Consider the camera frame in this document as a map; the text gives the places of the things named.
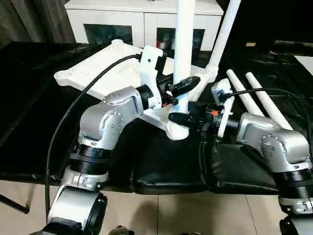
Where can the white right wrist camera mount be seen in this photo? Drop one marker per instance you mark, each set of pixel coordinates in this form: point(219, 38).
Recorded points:
point(225, 117)

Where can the small yellow tag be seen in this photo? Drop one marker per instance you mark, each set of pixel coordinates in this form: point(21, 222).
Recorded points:
point(251, 44)

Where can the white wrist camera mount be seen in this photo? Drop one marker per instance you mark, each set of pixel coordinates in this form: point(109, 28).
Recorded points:
point(148, 68)
point(225, 117)

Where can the black mat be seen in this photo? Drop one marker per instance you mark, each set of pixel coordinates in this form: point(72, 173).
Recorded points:
point(159, 166)

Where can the white plastic table leg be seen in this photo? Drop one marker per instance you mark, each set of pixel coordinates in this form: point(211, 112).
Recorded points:
point(183, 36)
point(266, 100)
point(222, 36)
point(242, 93)

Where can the small white bottle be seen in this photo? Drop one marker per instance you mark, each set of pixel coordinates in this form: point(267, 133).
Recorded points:
point(162, 45)

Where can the white plastic table top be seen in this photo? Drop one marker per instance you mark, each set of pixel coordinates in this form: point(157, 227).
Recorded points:
point(80, 71)

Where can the grey curtain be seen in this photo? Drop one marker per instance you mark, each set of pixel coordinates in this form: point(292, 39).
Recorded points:
point(29, 22)

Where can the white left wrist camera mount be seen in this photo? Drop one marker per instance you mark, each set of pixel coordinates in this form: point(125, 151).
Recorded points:
point(148, 68)

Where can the black folding table frame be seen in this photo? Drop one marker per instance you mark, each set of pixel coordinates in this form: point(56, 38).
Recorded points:
point(14, 205)

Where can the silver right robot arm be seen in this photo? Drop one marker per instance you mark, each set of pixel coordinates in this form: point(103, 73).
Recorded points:
point(276, 142)

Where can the white flat board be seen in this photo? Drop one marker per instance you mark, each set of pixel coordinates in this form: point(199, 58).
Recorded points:
point(305, 62)

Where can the white cabinet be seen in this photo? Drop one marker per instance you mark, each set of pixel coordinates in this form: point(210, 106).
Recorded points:
point(110, 17)

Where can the black side table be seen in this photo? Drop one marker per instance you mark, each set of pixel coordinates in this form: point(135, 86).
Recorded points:
point(293, 45)

